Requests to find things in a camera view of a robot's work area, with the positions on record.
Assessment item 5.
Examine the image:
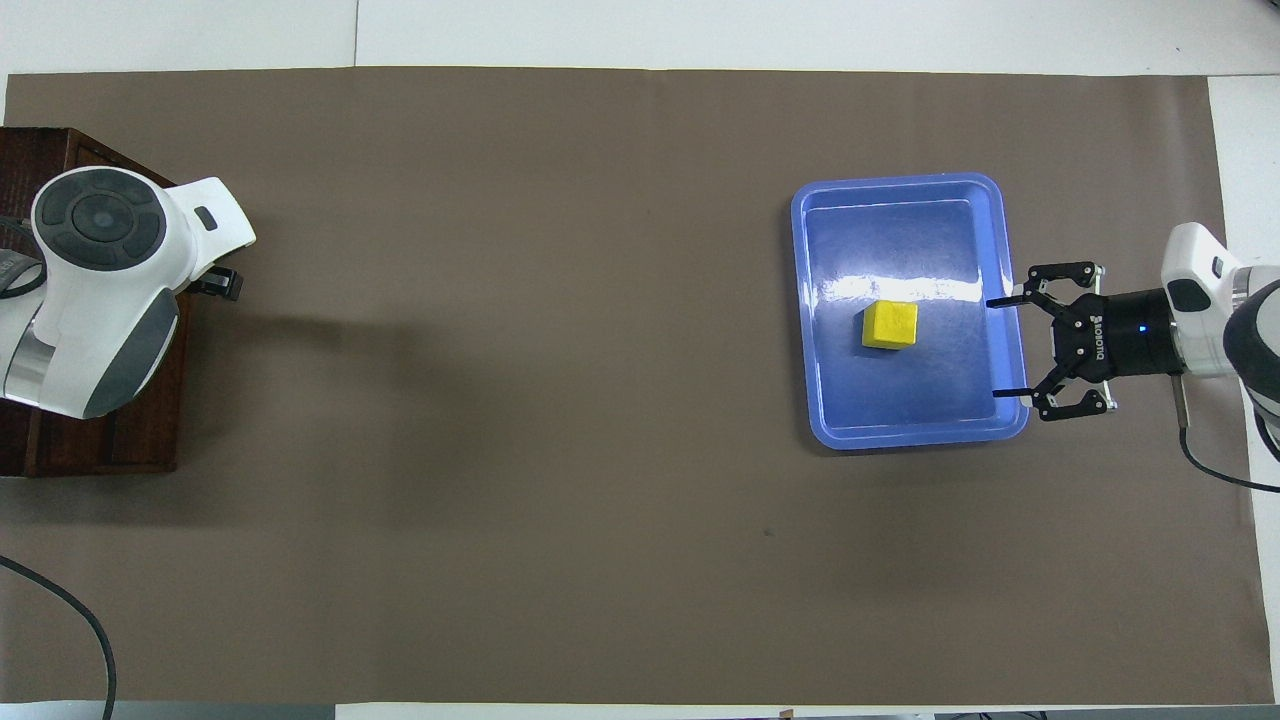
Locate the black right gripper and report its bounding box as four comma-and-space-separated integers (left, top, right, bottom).
985, 261, 1173, 423

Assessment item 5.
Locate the yellow cube block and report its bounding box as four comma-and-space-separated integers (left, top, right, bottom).
861, 300, 920, 352

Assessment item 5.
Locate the dark wooden drawer cabinet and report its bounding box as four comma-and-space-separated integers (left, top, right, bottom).
0, 127, 191, 478

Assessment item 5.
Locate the blue plastic tray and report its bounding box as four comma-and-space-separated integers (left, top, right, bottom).
790, 172, 1031, 451

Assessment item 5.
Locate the brown paper table mat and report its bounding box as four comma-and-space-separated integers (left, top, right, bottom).
0, 66, 1276, 707

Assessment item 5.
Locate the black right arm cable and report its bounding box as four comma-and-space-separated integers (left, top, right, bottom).
1174, 372, 1280, 497

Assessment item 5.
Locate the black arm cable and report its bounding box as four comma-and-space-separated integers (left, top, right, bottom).
0, 553, 119, 720
1174, 372, 1280, 497

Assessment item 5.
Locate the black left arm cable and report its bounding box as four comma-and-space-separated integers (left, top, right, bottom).
0, 553, 119, 720

